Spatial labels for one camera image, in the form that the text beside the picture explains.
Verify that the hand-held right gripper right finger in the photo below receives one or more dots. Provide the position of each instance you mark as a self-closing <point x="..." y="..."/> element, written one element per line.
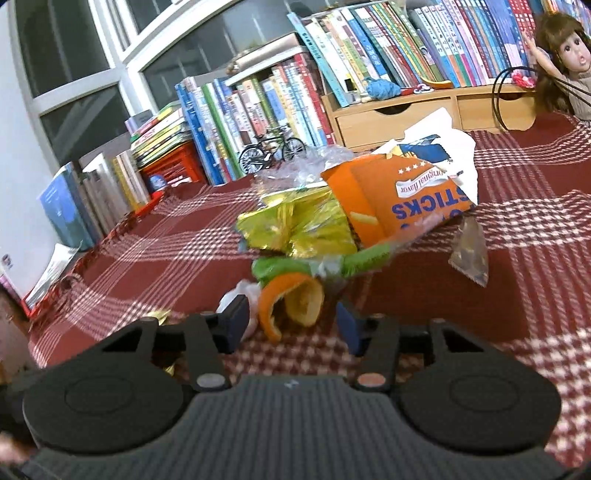
<point x="348" y="330"/>

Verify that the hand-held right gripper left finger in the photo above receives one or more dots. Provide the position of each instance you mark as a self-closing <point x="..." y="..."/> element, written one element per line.
<point x="236" y="323"/>

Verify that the orange peel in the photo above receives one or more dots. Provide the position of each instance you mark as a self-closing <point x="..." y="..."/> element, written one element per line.
<point x="277" y="295"/>

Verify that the white crumpled paper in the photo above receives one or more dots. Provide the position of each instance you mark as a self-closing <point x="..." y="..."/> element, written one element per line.
<point x="247" y="290"/>

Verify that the green plastic wrapper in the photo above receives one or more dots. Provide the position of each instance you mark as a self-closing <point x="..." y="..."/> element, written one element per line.
<point x="272" y="267"/>

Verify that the small gold foil wrapper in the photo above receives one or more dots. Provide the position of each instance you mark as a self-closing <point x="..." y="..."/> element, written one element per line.
<point x="154" y="316"/>

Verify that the yellow-green foil wrapper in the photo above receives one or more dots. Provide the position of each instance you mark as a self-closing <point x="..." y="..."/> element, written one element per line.
<point x="300" y="226"/>

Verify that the orange snack box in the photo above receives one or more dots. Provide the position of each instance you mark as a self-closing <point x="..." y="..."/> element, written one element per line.
<point x="369" y="198"/>

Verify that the clear triangular plastic wrapper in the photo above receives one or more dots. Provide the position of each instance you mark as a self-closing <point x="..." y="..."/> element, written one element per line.
<point x="471" y="258"/>

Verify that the black toy bicycle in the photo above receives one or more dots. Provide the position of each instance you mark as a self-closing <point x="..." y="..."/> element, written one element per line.
<point x="251" y="159"/>

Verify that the clear crumpled plastic wrap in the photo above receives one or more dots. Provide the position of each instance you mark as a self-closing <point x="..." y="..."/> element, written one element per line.
<point x="314" y="166"/>

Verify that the red plastic crate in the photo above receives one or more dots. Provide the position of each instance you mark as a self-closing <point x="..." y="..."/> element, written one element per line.
<point x="175" y="161"/>

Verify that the row of beige upright books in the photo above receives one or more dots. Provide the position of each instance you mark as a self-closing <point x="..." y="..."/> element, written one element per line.
<point x="120" y="184"/>

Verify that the white papers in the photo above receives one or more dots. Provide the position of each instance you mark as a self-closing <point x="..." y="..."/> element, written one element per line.
<point x="51" y="272"/>

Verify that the stack of flat books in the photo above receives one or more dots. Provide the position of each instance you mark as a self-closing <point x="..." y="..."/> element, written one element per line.
<point x="157" y="134"/>

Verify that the blue cover book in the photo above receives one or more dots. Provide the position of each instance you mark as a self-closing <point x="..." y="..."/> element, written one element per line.
<point x="64" y="207"/>

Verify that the red plaid tablecloth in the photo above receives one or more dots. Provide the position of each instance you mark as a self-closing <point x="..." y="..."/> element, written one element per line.
<point x="531" y="230"/>

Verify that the row of tall upright books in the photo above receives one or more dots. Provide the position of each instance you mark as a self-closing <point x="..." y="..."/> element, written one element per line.
<point x="231" y="115"/>

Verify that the white tissue paper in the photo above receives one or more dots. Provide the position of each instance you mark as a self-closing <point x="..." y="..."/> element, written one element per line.
<point x="452" y="138"/>

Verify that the wooden drawer organizer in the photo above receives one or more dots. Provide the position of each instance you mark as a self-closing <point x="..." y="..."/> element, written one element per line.
<point x="392" y="115"/>

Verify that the blue yarn bundle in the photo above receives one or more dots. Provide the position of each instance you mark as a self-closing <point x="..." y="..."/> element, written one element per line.
<point x="381" y="88"/>

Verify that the row of books on organizer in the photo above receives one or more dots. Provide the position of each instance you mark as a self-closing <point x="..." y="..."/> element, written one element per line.
<point x="415" y="46"/>

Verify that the pink flower ornament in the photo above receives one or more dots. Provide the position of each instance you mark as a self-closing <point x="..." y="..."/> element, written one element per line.
<point x="524" y="79"/>

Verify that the white framed window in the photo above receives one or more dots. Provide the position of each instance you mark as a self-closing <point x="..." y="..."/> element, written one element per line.
<point x="69" y="46"/>

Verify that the brown-haired doll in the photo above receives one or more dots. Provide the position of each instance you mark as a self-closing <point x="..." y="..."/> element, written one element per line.
<point x="570" y="46"/>

